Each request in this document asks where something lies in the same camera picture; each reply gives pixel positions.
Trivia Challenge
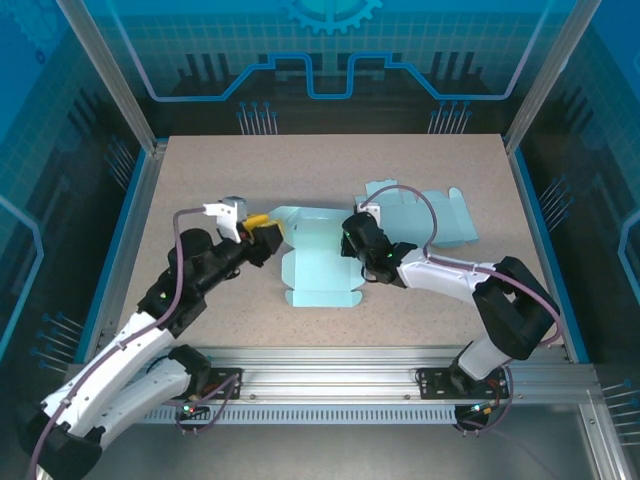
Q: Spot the grey slotted cable duct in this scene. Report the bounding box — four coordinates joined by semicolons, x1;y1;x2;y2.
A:
134;405;501;426

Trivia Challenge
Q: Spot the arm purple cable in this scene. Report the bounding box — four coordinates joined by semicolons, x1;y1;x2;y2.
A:
28;205;241;480
358;183;562;436

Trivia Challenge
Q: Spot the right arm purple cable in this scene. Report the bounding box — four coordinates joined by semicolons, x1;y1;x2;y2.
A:
358;183;562;436

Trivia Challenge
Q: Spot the small connector with lights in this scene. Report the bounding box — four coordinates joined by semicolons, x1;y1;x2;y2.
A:
455;399;504;424
173;393;211;421

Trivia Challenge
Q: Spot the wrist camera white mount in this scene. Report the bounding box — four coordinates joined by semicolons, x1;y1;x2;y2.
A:
202;195;249;244
355;198;384;229

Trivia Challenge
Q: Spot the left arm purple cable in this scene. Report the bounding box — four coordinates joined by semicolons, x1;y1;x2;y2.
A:
28;205;241;480

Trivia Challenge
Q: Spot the aluminium frame post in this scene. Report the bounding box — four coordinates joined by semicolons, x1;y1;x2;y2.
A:
53;0;169;156
502;0;604;156

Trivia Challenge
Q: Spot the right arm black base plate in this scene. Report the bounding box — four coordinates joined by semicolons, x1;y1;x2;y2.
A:
417;367;511;401

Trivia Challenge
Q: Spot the aluminium side rail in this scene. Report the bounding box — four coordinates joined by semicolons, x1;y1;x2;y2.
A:
82;142;169;364

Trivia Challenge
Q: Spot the light blue paper box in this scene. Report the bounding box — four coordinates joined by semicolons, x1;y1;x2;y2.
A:
272;204;365;308
354;180;480;250

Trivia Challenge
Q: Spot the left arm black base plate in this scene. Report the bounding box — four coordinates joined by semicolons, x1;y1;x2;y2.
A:
197;367;245;401

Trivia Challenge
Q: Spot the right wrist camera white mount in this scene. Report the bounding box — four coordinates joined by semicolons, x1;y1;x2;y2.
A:
355;198;384;229

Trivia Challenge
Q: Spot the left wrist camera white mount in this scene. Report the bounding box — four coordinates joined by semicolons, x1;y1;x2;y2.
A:
202;195;249;244

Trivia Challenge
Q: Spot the aluminium mounting rail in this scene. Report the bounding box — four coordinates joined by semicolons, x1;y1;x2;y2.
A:
64;347;599;406

